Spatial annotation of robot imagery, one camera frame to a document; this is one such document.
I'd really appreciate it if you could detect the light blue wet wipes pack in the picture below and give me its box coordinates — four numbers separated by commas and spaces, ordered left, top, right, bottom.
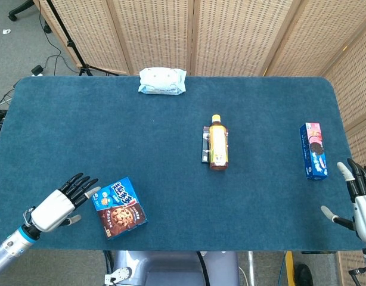
138, 67, 187, 96

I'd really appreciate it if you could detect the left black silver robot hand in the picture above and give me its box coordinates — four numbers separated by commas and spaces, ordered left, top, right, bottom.
30, 172, 101, 232

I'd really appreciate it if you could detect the small dark packet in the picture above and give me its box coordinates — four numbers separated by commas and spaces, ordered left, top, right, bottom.
200, 126, 230, 164

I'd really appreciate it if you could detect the grey blue robot torso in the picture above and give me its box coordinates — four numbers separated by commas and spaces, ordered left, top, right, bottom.
111, 250, 240, 286

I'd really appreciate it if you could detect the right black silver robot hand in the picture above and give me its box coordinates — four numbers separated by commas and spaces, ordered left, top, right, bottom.
321, 158, 366, 248

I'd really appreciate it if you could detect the black caster wheel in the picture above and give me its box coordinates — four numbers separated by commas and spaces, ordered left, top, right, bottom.
294, 263, 314, 286

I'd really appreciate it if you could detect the wicker folding screen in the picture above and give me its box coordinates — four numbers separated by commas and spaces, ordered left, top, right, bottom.
33, 0, 366, 286

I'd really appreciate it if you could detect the white metal bracket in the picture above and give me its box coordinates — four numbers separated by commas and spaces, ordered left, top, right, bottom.
104, 266, 133, 285

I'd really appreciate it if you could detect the black floor cable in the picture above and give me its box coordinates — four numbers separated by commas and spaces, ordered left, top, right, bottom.
38, 0, 79, 75

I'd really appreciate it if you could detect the black tripod stand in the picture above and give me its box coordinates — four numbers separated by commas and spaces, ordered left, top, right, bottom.
45, 0, 120, 77

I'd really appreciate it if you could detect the yellow capped tea bottle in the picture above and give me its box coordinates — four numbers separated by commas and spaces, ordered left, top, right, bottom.
208, 114, 231, 171

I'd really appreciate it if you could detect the silver table leg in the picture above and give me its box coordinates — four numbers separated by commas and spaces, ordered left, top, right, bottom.
247, 251, 256, 286

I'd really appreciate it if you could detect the blue carpet table mat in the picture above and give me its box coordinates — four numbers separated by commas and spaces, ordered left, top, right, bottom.
0, 76, 366, 253

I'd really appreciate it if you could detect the blue pink sandwich cookie box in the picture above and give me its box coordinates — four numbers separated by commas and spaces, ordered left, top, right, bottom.
299, 122, 329, 181

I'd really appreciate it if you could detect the black office chair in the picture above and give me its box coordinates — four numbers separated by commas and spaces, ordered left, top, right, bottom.
8, 0, 52, 33

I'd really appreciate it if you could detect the blue chocolate chip cookie box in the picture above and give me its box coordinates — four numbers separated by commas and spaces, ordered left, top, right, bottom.
92, 176, 148, 241

